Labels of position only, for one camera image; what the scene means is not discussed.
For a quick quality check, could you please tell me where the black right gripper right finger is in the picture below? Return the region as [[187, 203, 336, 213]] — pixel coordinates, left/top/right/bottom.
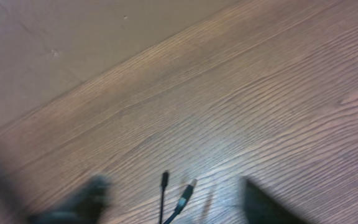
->
[[241, 177, 309, 224]]

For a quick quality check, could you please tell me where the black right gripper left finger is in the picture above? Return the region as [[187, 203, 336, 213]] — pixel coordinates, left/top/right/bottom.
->
[[27, 175, 111, 224]]

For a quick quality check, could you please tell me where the black multi-head charging cable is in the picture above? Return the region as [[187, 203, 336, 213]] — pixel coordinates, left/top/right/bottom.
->
[[158, 170, 198, 224]]

